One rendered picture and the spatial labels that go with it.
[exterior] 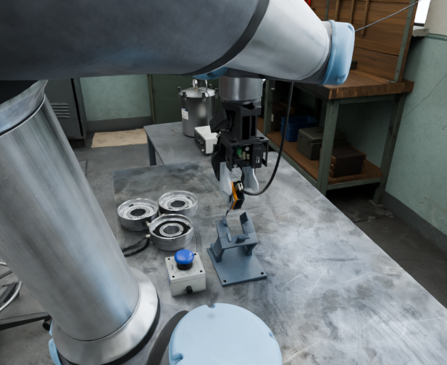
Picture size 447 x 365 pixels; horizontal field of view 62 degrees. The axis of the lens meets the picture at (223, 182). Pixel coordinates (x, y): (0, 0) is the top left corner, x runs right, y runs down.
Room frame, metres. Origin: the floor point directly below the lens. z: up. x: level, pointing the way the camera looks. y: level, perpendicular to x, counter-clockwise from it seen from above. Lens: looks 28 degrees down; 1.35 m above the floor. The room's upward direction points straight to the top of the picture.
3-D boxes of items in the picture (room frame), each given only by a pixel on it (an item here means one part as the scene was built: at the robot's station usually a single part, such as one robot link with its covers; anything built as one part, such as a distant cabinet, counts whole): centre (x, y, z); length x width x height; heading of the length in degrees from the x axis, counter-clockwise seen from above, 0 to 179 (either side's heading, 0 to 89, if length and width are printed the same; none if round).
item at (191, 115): (1.75, 0.09, 0.83); 0.41 x 0.19 x 0.30; 20
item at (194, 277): (0.59, 0.08, 0.82); 0.08 x 0.07 x 0.05; 16
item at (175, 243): (0.75, 0.13, 0.82); 0.10 x 0.10 x 0.04
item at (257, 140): (0.64, -0.03, 1.12); 0.09 x 0.08 x 0.12; 17
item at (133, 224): (0.83, 0.22, 0.82); 0.10 x 0.10 x 0.04
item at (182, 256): (0.60, 0.08, 0.85); 0.04 x 0.04 x 0.05
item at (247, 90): (0.65, -0.03, 1.20); 0.08 x 0.08 x 0.05
